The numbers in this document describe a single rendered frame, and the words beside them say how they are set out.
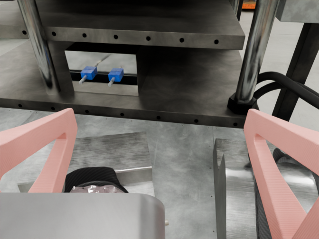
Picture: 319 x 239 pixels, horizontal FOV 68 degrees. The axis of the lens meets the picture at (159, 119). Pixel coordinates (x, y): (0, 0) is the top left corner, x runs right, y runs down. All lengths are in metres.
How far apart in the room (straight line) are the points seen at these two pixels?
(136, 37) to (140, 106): 0.25
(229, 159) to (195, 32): 0.48
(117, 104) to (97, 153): 0.41
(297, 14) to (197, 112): 0.45
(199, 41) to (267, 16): 0.22
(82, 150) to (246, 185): 0.34
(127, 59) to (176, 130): 0.32
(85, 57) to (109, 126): 0.30
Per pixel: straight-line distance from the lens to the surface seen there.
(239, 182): 0.47
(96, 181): 0.54
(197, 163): 0.66
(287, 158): 0.52
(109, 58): 0.91
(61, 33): 0.96
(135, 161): 0.50
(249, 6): 6.28
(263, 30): 0.78
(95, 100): 0.95
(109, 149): 0.54
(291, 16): 0.93
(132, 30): 0.86
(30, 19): 0.95
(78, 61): 0.97
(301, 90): 0.82
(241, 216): 0.46
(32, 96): 1.07
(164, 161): 0.65
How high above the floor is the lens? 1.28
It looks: 37 degrees down
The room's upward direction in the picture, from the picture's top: straight up
